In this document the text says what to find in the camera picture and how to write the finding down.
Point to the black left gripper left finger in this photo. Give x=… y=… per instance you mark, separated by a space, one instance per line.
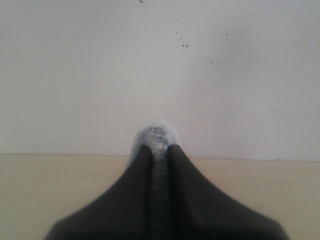
x=120 y=213

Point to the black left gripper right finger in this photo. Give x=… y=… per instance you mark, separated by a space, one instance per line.
x=201 y=211

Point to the light blue terry towel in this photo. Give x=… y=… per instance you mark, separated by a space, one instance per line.
x=158 y=136

